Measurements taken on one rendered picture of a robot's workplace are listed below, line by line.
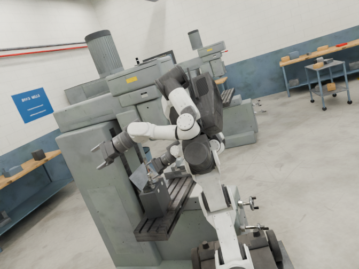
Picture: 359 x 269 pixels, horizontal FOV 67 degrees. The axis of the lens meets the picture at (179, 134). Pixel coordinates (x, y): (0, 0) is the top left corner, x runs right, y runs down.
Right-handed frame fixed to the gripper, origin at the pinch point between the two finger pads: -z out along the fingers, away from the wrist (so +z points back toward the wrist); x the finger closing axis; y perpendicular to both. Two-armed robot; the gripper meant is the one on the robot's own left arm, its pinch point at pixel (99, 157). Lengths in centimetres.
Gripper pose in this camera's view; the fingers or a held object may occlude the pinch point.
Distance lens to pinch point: 140.2
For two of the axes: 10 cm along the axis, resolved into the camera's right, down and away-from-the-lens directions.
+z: 8.4, -5.2, -1.1
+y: -3.3, -3.5, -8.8
